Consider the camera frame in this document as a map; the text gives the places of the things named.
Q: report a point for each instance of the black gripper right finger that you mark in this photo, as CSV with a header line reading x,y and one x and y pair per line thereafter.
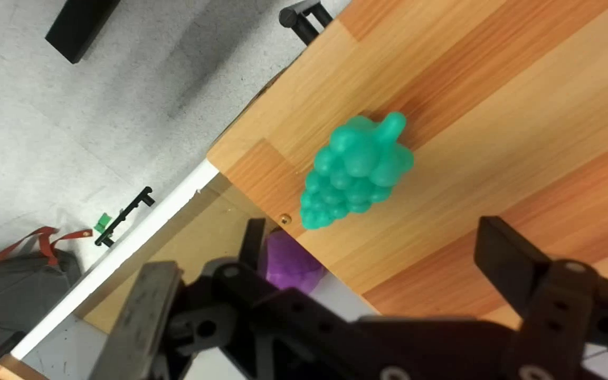
x,y
523,260

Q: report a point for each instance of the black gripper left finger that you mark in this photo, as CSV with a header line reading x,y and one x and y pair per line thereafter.
x,y
143,318

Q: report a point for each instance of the green toy grapes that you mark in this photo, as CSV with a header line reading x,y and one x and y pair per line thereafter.
x,y
353,170

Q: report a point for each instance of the purple toy grapes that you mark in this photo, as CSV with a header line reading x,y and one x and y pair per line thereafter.
x,y
285,264

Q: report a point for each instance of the white toy sink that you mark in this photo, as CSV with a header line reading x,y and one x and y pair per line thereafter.
x,y
106,270

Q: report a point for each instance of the wooden countertop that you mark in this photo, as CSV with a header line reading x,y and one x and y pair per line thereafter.
x,y
529,107

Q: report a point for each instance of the black bar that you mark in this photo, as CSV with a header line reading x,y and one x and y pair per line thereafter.
x,y
83,24

